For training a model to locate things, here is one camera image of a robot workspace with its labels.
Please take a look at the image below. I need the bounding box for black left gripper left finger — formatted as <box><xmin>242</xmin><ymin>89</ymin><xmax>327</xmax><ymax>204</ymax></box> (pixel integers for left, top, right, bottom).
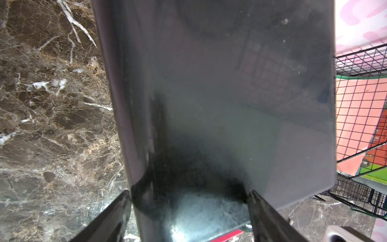
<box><xmin>71</xmin><ymin>190</ymin><xmax>132</xmax><ymax>242</ymax></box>

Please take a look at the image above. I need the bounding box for black wire file rack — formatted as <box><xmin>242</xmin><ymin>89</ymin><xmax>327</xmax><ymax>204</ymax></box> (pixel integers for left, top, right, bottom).
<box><xmin>324</xmin><ymin>44</ymin><xmax>387</xmax><ymax>220</ymax></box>

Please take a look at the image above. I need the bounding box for pink folder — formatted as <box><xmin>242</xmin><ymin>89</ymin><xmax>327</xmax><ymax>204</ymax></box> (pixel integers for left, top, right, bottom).
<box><xmin>336</xmin><ymin>76</ymin><xmax>387</xmax><ymax>176</ymax></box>

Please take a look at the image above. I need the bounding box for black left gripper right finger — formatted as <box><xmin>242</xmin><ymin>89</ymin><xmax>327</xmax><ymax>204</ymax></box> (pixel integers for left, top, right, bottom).
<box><xmin>247</xmin><ymin>190</ymin><xmax>306</xmax><ymax>242</ymax></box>

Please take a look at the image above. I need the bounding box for green red booklet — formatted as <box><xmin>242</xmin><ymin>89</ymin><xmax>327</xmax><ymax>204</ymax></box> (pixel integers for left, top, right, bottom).
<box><xmin>357</xmin><ymin>104</ymin><xmax>387</xmax><ymax>185</ymax></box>

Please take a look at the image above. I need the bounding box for black pink drawer cabinet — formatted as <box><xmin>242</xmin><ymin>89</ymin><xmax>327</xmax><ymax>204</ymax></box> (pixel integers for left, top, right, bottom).
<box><xmin>92</xmin><ymin>1</ymin><xmax>337</xmax><ymax>242</ymax></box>

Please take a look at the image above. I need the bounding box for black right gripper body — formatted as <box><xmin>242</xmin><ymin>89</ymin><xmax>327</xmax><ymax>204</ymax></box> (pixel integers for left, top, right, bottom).
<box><xmin>321</xmin><ymin>225</ymin><xmax>373</xmax><ymax>242</ymax></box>

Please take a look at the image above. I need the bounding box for pink top drawer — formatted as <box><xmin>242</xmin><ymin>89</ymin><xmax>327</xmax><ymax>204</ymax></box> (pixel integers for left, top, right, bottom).
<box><xmin>211</xmin><ymin>229</ymin><xmax>243</xmax><ymax>242</ymax></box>

